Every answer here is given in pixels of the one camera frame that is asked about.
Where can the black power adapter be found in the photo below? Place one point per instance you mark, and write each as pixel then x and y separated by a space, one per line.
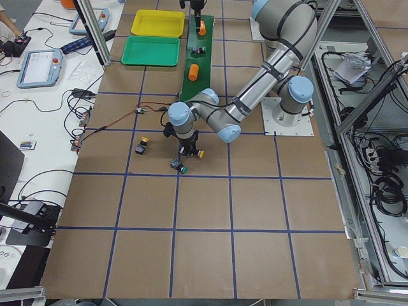
pixel 109 35

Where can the green conveyor belt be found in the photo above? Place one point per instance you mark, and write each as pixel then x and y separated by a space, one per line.
pixel 189 88

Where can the yellow push button switch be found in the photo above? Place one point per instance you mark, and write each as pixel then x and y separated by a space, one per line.
pixel 142 146

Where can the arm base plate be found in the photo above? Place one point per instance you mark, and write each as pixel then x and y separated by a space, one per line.
pixel 279 123
pixel 255 32

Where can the yellow plastic tray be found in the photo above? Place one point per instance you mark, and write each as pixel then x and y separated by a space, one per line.
pixel 160 23

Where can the green plastic tray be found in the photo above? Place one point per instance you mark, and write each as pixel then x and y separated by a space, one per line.
pixel 151 51

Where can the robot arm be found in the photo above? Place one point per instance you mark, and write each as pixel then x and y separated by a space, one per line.
pixel 293 26
pixel 182 4

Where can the aluminium frame post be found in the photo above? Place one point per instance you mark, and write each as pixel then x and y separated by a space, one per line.
pixel 87 16

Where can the orange 4680 labelled cylinder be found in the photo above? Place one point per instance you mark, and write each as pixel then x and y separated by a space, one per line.
pixel 202 29

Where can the plain orange cylinder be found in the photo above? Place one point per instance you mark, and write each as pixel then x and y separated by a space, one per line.
pixel 193 72

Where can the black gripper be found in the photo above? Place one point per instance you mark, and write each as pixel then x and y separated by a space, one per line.
pixel 188 143
pixel 197 13

